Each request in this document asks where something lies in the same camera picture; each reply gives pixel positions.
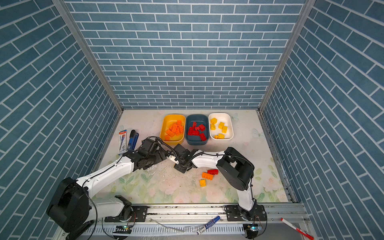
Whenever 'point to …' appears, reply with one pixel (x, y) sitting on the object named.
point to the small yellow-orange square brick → (202, 183)
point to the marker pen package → (123, 142)
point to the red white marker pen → (301, 232)
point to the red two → (192, 132)
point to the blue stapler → (133, 138)
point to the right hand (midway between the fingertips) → (177, 162)
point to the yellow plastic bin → (168, 120)
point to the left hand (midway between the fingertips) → (161, 157)
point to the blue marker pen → (217, 219)
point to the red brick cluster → (214, 171)
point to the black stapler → (72, 235)
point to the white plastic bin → (228, 129)
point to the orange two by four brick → (208, 176)
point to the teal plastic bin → (199, 122)
